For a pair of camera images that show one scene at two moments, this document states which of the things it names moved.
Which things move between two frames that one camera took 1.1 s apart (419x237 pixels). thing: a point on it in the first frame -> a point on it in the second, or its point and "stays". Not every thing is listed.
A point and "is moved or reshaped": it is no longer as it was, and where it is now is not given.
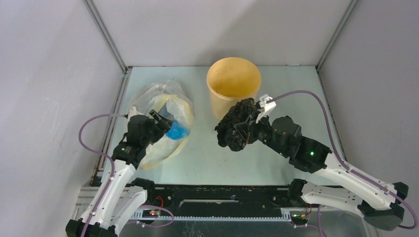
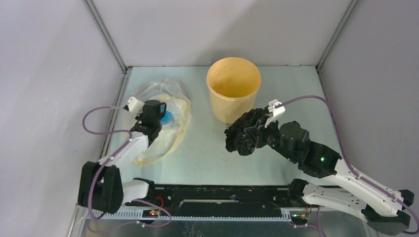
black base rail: [225, 198] stays
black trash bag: [232, 132] is moved or reshaped
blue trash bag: [176, 132] -> [168, 117]
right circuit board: [300, 219] stays
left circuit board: [151, 213] stays
